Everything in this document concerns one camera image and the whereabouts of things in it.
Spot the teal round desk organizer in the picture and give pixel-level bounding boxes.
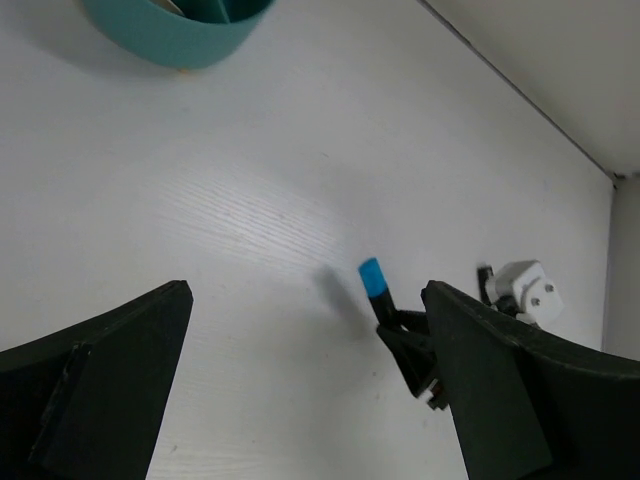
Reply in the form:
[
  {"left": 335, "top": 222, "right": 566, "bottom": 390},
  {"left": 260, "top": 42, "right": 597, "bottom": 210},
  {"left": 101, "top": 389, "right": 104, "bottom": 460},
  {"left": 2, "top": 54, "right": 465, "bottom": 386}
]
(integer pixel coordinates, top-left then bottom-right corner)
[{"left": 82, "top": 0, "right": 272, "bottom": 70}]

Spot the blue cap black highlighter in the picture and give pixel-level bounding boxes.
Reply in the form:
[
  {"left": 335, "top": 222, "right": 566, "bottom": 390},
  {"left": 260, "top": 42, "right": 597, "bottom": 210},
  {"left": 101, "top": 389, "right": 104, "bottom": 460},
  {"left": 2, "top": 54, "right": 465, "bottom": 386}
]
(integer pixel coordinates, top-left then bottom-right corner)
[{"left": 358, "top": 257, "right": 400, "bottom": 328}]

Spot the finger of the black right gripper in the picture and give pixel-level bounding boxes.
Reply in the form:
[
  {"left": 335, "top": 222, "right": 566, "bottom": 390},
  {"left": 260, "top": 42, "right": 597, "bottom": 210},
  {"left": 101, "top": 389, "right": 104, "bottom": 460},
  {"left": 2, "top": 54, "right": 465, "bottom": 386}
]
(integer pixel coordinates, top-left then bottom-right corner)
[
  {"left": 396, "top": 310, "right": 429, "bottom": 330},
  {"left": 376, "top": 325, "right": 437, "bottom": 398}
]

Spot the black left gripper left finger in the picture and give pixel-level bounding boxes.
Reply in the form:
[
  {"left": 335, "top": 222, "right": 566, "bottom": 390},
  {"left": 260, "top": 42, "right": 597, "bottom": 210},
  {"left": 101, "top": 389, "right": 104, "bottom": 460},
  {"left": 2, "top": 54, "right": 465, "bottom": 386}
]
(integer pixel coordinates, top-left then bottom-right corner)
[{"left": 1, "top": 280, "right": 193, "bottom": 479}]

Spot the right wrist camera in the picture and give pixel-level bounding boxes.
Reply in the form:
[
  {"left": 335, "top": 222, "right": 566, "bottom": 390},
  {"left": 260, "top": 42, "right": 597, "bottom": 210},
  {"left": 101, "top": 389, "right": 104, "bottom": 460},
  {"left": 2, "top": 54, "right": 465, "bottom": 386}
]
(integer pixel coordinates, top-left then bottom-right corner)
[{"left": 477, "top": 260, "right": 564, "bottom": 328}]

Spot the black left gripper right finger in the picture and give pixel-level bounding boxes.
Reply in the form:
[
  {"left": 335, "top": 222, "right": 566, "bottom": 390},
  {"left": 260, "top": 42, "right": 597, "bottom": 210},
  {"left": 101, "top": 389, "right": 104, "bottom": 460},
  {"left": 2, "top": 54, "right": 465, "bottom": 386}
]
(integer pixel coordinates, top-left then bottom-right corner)
[{"left": 421, "top": 281, "right": 639, "bottom": 479}]

